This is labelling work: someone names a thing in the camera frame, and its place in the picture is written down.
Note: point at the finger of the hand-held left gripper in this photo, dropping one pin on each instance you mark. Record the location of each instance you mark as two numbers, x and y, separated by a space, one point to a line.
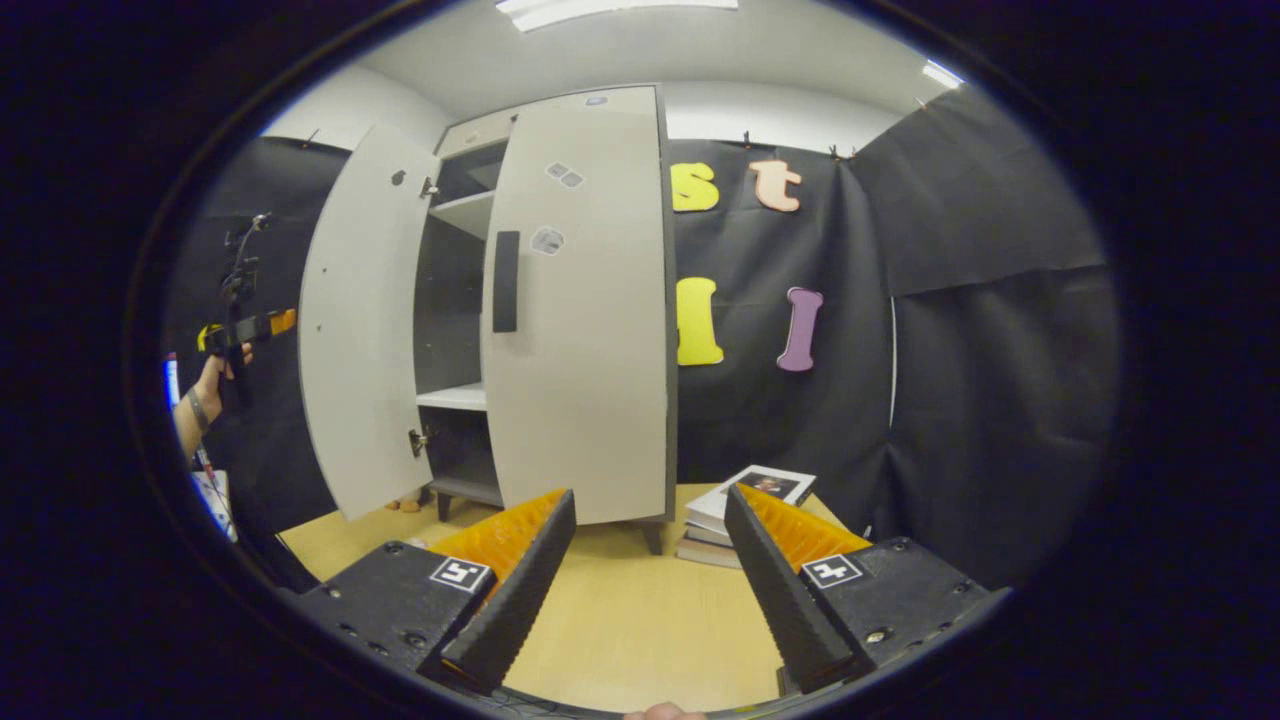
255 328

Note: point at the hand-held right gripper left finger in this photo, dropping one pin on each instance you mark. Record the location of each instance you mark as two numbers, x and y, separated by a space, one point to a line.
520 600

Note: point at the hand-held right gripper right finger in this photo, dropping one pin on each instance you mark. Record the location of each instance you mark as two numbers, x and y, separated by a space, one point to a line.
780 600

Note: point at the grey cabinet door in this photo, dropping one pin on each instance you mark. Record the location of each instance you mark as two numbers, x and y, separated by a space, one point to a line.
590 380
360 330

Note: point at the grey cabinet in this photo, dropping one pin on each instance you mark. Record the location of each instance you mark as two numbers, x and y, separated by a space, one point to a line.
450 300

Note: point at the grey cabinet drawer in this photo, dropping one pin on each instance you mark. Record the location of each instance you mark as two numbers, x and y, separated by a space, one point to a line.
475 132

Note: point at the brown book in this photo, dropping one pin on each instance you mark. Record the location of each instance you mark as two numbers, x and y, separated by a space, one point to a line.
710 553

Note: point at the grey wristband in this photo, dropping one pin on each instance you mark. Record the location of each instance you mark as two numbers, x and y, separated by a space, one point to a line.
198 410

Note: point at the black backdrop cloth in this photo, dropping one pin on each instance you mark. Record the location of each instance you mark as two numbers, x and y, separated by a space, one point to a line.
265 440
1000 420

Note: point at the small tan object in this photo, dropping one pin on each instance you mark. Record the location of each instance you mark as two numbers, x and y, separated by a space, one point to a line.
405 505

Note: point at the white printed board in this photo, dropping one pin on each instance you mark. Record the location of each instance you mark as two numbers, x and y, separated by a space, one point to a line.
215 505

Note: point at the large ceiling light panel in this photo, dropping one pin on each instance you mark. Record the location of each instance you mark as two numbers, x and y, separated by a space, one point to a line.
615 10

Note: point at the small ceiling light panel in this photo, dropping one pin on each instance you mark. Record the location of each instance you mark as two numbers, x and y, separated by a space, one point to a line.
943 73

